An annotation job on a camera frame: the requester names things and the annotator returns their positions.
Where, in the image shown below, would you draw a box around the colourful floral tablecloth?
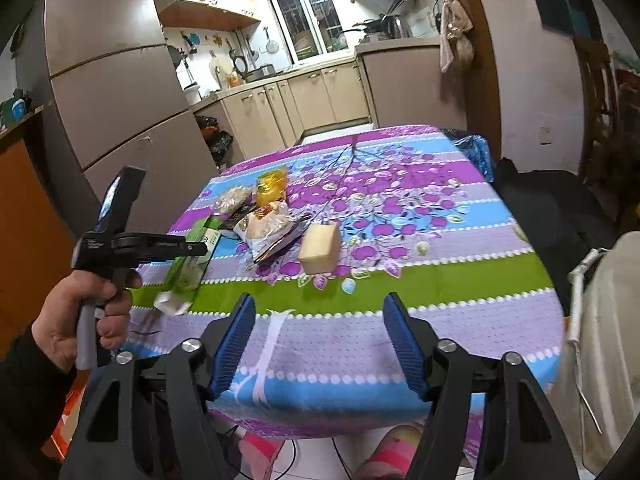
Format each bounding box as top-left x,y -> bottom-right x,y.
127,125 -> 563,439

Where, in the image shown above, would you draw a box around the yellow plastic wrapper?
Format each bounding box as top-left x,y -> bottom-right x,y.
255,167 -> 288,207

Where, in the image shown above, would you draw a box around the grey refrigerator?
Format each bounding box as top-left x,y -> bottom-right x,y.
16,0 -> 217,234

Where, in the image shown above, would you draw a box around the metal kettle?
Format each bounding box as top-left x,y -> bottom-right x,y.
381,14 -> 413,39

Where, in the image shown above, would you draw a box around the hanging beige towel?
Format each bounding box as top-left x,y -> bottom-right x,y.
439,0 -> 474,74

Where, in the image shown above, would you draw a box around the clear crumpled plastic wrapper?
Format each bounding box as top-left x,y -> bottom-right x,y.
212,185 -> 253,217

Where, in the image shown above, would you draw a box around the yellow sponge block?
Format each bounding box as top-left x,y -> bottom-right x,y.
297,222 -> 342,275

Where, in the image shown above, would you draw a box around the dark wooden chair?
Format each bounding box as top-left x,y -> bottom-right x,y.
574,36 -> 618,182

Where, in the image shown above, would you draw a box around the person's left forearm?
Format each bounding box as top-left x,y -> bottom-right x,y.
1,330 -> 77,464

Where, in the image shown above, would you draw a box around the kitchen window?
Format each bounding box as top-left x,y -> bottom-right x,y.
270,0 -> 348,64

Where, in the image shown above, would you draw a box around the bread in plastic bag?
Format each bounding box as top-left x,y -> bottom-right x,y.
233,200 -> 311,264

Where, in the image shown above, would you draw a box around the person's left hand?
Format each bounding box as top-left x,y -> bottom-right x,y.
32,270 -> 142,373

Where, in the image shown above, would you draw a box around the black blue garbage bag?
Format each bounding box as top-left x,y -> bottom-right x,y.
442,129 -> 495,183

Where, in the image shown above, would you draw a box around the beige kitchen cabinets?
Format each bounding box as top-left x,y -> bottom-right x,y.
192,38 -> 468,158

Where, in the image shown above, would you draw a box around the white plastic bucket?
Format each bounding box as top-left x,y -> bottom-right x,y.
549,231 -> 639,476

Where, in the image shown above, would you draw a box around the black cloth pile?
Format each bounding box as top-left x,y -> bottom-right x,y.
492,158 -> 617,312

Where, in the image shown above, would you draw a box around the green white box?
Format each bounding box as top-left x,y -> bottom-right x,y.
154,216 -> 224,316

